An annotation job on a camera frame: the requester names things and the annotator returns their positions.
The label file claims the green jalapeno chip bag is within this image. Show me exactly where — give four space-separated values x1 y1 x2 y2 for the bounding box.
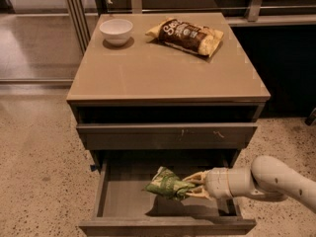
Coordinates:
144 167 196 200

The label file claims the open grey middle drawer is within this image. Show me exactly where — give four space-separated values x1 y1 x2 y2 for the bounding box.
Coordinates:
79 158 256 237

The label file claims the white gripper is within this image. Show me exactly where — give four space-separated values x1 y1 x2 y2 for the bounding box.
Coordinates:
184 168 232 199

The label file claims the metal railing frame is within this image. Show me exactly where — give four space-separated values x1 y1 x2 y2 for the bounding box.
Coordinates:
66 0 316 51

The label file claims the closed upper grey drawer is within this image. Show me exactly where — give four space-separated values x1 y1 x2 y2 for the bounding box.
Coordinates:
77 122 257 150

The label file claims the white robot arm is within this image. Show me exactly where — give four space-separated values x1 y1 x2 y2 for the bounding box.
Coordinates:
185 156 316 212

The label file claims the tan drawer cabinet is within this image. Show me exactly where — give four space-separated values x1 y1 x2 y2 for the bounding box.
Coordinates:
67 13 270 166

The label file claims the dark caster wheel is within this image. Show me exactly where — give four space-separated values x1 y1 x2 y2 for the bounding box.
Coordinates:
305 108 316 125

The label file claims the white ceramic bowl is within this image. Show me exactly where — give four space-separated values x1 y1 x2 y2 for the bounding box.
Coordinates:
99 19 133 46

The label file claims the brown and yellow chip bag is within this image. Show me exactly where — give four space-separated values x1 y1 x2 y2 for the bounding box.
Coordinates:
146 18 224 57

